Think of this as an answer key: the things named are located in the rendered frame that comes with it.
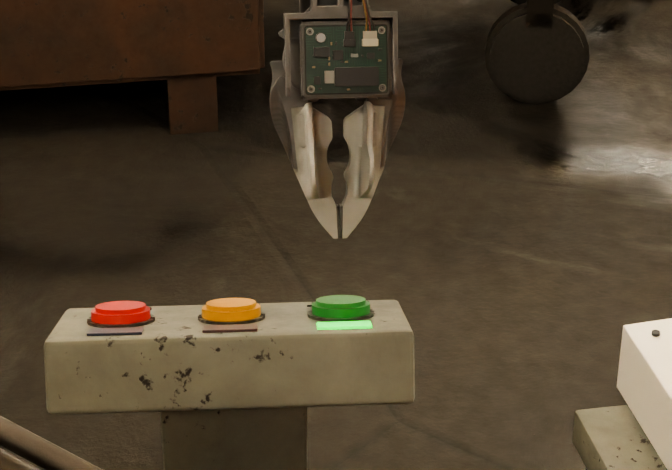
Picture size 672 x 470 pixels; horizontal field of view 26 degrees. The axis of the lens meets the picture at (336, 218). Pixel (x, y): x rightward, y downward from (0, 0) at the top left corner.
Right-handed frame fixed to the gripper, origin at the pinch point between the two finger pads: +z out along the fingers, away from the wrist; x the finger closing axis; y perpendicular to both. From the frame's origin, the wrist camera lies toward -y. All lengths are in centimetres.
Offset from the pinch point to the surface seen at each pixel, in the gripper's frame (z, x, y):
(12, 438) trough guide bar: 5.6, -16.8, 32.1
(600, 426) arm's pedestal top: 26, 26, -36
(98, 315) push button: 6.0, -16.3, 1.5
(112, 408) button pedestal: 11.4, -15.2, 5.5
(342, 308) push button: 5.9, 0.0, 1.7
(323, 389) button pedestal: 10.5, -1.5, 5.5
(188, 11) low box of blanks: -16, -18, -166
